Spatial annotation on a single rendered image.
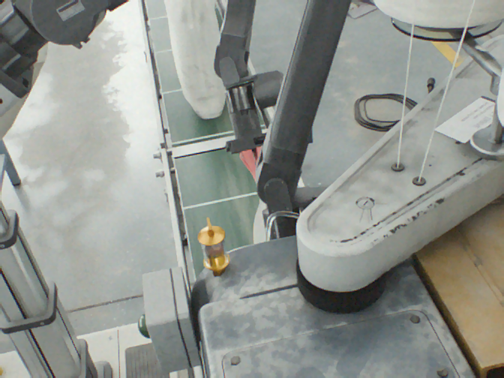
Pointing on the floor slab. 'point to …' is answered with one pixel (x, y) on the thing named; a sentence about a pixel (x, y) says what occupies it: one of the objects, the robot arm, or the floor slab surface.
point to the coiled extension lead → (385, 97)
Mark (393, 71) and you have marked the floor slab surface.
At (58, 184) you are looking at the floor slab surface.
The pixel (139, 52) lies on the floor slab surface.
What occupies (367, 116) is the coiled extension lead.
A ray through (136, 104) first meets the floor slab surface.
